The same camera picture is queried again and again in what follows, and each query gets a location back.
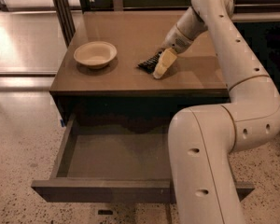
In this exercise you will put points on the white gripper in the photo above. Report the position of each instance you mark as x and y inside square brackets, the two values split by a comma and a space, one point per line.
[176, 42]

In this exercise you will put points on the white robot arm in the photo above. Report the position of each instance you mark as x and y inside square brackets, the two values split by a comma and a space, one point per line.
[200, 138]

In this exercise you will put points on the grey drawer cabinet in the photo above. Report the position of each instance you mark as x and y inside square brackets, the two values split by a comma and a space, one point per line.
[122, 90]

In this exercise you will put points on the open grey top drawer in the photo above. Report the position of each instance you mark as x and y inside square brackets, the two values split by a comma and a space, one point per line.
[111, 161]

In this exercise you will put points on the white paper bowl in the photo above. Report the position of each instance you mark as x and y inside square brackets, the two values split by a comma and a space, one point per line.
[95, 55]

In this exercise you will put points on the dark metal pillar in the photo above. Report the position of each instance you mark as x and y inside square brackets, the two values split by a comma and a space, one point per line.
[65, 19]

